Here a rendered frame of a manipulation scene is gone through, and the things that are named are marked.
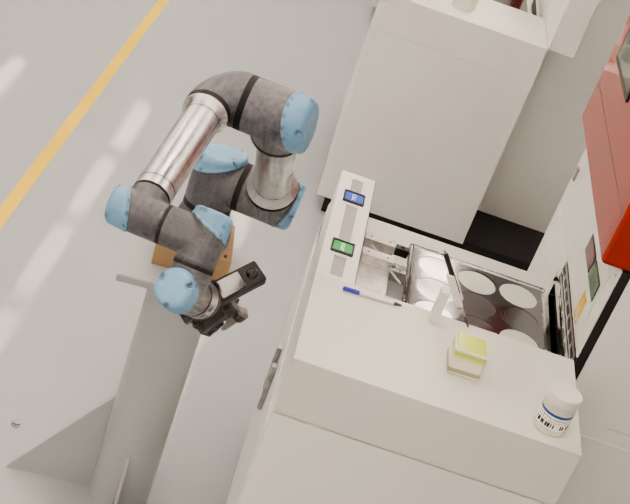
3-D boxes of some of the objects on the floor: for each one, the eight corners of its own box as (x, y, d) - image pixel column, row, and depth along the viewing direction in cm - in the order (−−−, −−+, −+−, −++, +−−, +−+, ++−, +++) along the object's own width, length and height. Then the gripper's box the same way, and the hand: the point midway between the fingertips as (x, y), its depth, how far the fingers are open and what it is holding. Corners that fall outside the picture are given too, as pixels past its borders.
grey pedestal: (-35, 525, 319) (24, 265, 278) (4, 415, 356) (61, 171, 315) (161, 570, 326) (246, 323, 285) (178, 458, 364) (256, 225, 323)
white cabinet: (439, 489, 388) (542, 277, 347) (421, 746, 305) (553, 507, 264) (243, 423, 386) (323, 201, 345) (170, 664, 303) (265, 410, 262)
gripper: (164, 294, 234) (201, 307, 254) (194, 338, 231) (230, 348, 251) (200, 265, 233) (234, 281, 253) (231, 310, 230) (263, 322, 250)
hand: (241, 305), depth 251 cm, fingers closed
